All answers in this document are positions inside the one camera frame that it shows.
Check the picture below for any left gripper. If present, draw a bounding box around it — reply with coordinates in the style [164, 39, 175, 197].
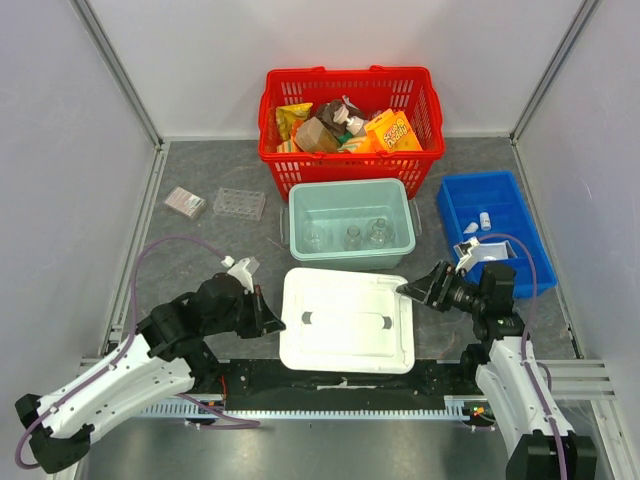
[205, 285, 285, 339]

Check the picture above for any white bin lid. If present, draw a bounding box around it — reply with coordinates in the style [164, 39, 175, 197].
[279, 267, 415, 375]

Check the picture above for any white capped vial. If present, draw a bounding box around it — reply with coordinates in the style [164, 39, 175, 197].
[464, 222, 479, 233]
[479, 212, 492, 231]

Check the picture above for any small glass vial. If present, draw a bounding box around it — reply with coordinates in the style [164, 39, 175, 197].
[343, 225, 362, 251]

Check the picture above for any small glass beaker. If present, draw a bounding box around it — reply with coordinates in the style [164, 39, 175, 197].
[302, 223, 326, 253]

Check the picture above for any black powder sachet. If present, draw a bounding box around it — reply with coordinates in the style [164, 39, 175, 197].
[503, 240, 518, 259]

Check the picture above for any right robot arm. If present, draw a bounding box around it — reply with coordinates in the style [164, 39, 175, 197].
[396, 261, 597, 479]

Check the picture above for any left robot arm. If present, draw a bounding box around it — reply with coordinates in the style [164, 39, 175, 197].
[15, 273, 286, 474]

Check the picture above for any light teal plastic bin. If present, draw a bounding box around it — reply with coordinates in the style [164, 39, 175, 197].
[287, 178, 416, 271]

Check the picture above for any blue compartment tray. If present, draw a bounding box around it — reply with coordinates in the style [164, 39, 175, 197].
[436, 171, 557, 298]

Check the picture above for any clear test tube rack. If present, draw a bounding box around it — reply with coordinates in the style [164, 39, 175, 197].
[213, 187, 266, 220]

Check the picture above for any orange Scrub Daddy box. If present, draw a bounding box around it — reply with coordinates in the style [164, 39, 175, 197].
[364, 109, 422, 153]

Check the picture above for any brown cardboard box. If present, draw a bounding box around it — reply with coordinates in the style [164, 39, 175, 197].
[294, 117, 340, 154]

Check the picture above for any white pump bottle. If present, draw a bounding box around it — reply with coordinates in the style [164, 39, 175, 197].
[334, 105, 366, 137]

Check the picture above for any red plastic shopping basket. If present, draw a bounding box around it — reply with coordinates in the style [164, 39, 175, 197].
[258, 65, 445, 200]

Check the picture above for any yellow snack bag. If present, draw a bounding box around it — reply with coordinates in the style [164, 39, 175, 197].
[275, 102, 313, 141]

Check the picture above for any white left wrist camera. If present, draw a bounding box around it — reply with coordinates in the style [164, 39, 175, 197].
[221, 256, 260, 293]

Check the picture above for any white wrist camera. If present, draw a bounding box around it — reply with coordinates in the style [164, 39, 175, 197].
[453, 237, 480, 275]
[221, 256, 260, 293]

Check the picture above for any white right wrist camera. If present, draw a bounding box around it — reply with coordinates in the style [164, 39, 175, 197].
[453, 237, 480, 275]

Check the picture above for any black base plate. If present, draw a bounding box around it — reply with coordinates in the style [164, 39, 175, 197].
[192, 359, 480, 412]

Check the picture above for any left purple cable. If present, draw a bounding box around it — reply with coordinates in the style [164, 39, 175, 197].
[14, 235, 261, 471]

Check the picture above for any purple cable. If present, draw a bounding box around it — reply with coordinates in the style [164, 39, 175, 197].
[14, 235, 261, 471]
[467, 233, 571, 480]

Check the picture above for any slotted cable duct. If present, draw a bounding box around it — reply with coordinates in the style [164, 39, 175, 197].
[134, 398, 470, 421]

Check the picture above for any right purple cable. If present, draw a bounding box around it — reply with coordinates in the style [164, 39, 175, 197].
[467, 233, 571, 480]

